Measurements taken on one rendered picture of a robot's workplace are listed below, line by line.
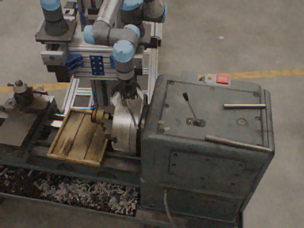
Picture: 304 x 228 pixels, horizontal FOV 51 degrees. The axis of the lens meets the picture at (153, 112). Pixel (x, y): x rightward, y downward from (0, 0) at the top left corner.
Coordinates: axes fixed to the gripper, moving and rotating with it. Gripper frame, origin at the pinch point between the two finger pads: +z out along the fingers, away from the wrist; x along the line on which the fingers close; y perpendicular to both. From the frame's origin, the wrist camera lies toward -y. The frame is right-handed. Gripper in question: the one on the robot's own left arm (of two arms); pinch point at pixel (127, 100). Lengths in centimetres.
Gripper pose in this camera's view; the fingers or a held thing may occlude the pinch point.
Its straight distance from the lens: 149.8
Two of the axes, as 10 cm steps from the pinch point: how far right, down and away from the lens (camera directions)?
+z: -0.1, 5.8, 8.1
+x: 9.6, -2.3, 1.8
